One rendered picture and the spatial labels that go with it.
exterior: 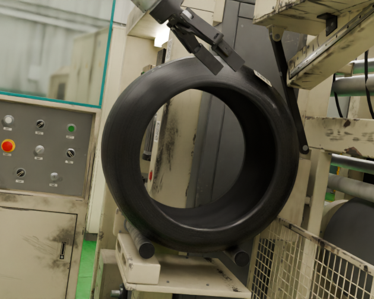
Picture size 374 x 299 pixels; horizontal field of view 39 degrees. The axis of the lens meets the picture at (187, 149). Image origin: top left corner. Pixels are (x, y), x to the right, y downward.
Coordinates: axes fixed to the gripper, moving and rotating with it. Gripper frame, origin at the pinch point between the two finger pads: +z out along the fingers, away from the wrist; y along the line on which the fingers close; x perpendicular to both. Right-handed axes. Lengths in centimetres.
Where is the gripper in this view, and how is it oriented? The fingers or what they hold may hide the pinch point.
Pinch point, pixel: (225, 65)
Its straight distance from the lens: 120.9
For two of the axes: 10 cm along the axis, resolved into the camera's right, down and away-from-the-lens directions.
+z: 7.1, 6.5, 2.5
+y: 2.6, 0.8, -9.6
